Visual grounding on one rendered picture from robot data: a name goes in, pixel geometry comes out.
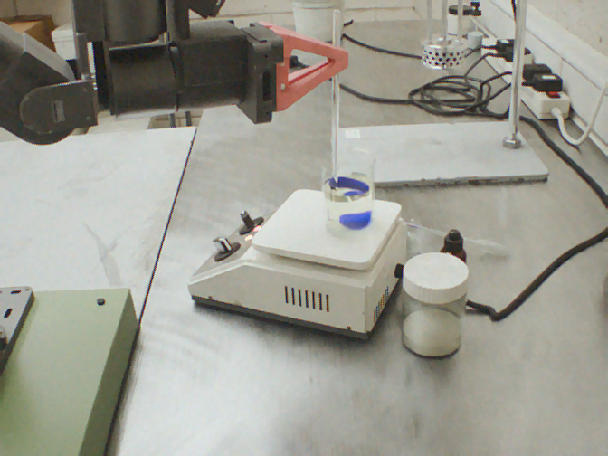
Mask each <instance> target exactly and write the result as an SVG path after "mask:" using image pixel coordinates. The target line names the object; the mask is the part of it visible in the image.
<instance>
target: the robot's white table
mask: <svg viewBox="0 0 608 456"><path fill-rule="evenodd" d="M196 132H197V128H196V127H185V128H161V129H148V130H136V131H124V132H112V133H101V134H89V135H79V136H68V137H67V138H66V139H64V140H62V141H60V142H58V143H55V144H52V145H47V146H38V145H33V144H30V143H27V142H25V141H23V140H17V141H7V142H0V288H3V287H18V286H30V287H32V289H33V291H51V290H95V289H116V288H130V289H131V294H132V298H133V302H134V306H135V311H136V314H137V318H138V328H137V331H136V335H135V337H134V341H133V345H132V348H131V351H130V354H129V358H128V363H127V367H126V371H125V374H124V377H123V380H122V384H121V387H120V391H119V397H118V401H117V403H116V407H115V411H114V414H113V417H112V421H111V425H110V428H109V434H108V438H107V441H106V445H105V448H104V452H103V455H102V456H105V454H106V450H107V447H108V443H109V437H110V434H111V430H112V426H113V423H114V420H115V416H116V412H117V409H118V405H119V399H120V396H121V392H122V389H123V385H124V382H125V378H126V375H127V371H128V366H129V362H130V358H131V356H132V352H133V348H134V346H135V342H136V338H137V335H138V330H139V326H140V322H141V319H142V316H143V313H144V309H145V306H146V303H147V297H148V293H149V291H150V287H151V284H152V280H153V278H154V274H155V271H156V267H157V262H158V259H159V255H160V253H161V249H162V246H163V243H164V240H165V237H166V231H167V227H168V225H169V222H170V218H171V215H172V213H173V209H174V206H175V202H176V198H177V194H178V191H179V188H180V185H181V182H182V179H183V176H184V172H185V168H186V165H187V161H188V158H189V156H190V152H191V149H192V146H193V144H194V141H195V135H196Z"/></svg>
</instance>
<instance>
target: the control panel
mask: <svg viewBox="0 0 608 456"><path fill-rule="evenodd" d="M278 210H279V209H276V210H274V211H271V212H269V213H267V214H264V215H261V216H259V217H263V219H264V222H263V223H262V224H261V225H260V227H261V228H262V226H263V225H264V224H266V223H267V222H268V221H269V219H270V218H271V217H272V216H273V215H274V214H275V213H276V212H277V211H278ZM244 225H245V224H244V223H242V224H241V225H240V226H239V227H238V228H237V229H236V230H235V231H234V232H233V233H232V234H231V235H230V236H229V237H228V238H227V240H228V241H229V243H234V242H239V243H240V245H241V247H240V248H239V250H237V251H236V252H235V253H234V254H232V255H231V256H229V257H228V258H226V259H224V260H222V261H218V262H215V261H214V256H215V254H216V253H218V251H217V250H216V251H215V252H214V253H213V254H212V255H211V256H210V257H209V258H208V259H207V260H206V261H205V262H204V263H203V264H202V265H201V266H200V267H199V268H198V270H197V271H196V272H195V273H194V274H193V275H192V276H191V277H194V276H196V275H198V274H201V273H204V272H206V271H209V270H212V269H215V268H217V267H220V266H223V265H224V264H227V263H230V262H232V261H237V260H239V259H240V258H241V257H242V256H243V255H244V254H245V253H246V252H247V251H248V249H249V248H250V247H251V246H252V237H253V236H254V235H255V234H256V233H257V232H258V231H259V230H260V229H261V228H259V229H258V230H256V231H254V230H253V231H251V232H249V233H246V234H245V235H240V234H238V232H239V230H240V229H241V228H242V227H243V226H244ZM250 235H251V236H252V237H251V238H250V239H248V240H245V239H246V238H247V237H248V236H250Z"/></svg>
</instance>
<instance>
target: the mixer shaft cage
mask: <svg viewBox="0 0 608 456"><path fill-rule="evenodd" d="M447 11H448V0H442V26H441V32H440V33H439V35H432V0H427V35H426V36H425V37H423V38H422V39H421V40H420V47H421V48H422V59H421V65H422V66H424V67H427V68H430V69H435V70H457V69H460V68H462V67H464V66H465V65H466V62H465V50H466V49H467V48H468V41H467V40H466V39H464V38H462V11H463V0H458V22H457V36H453V35H448V34H447ZM443 64H446V65H445V66H443ZM456 64H457V65H456ZM437 65H438V66H437ZM450 65H451V66H450Z"/></svg>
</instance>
